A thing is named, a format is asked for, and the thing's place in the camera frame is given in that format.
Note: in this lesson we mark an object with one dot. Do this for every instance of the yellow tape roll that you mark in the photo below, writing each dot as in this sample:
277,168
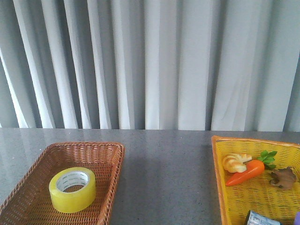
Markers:
73,189

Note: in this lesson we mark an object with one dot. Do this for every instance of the grey pleated curtain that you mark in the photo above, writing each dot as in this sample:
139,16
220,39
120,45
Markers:
219,65

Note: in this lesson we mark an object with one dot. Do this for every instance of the toy croissant bread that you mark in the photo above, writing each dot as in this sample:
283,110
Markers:
235,162

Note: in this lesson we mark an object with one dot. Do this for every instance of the orange toy carrot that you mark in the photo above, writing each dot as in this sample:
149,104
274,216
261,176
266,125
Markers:
254,168

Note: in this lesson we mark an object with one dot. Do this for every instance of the yellow woven basket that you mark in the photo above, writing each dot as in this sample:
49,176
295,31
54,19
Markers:
256,194

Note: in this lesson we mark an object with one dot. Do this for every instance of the brown toy animal figure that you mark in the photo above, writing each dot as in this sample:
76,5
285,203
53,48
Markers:
283,178

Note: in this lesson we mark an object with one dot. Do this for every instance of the brown wicker basket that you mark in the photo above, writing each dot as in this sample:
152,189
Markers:
30,204

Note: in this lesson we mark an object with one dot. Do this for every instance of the purple object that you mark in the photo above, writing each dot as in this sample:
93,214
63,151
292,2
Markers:
297,219

